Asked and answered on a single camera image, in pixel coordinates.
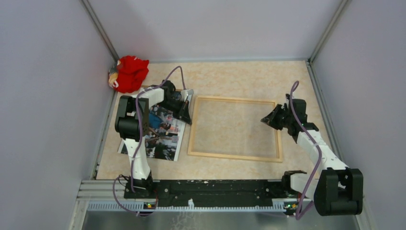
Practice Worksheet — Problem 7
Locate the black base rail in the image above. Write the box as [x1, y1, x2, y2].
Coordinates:
[124, 179, 299, 207]

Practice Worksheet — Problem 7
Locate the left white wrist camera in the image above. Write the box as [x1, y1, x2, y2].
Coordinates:
[180, 89, 194, 101]

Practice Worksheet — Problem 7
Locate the printed photo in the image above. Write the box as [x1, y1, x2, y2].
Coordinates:
[118, 84, 191, 162]

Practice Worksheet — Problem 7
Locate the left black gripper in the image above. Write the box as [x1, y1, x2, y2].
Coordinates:
[157, 98, 192, 125]

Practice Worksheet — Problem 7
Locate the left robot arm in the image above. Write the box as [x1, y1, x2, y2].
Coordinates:
[114, 80, 194, 198]

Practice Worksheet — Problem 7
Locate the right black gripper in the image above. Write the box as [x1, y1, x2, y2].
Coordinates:
[260, 104, 293, 131]

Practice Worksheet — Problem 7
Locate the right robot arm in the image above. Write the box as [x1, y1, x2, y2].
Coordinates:
[261, 96, 363, 216]

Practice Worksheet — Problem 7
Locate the wooden picture frame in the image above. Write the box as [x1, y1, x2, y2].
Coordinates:
[187, 95, 283, 163]

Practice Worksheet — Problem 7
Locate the transparent plastic sheet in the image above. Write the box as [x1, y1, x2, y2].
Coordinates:
[192, 99, 280, 158]

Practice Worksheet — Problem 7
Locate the red crumpled cloth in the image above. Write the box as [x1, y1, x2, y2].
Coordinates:
[108, 56, 149, 93]

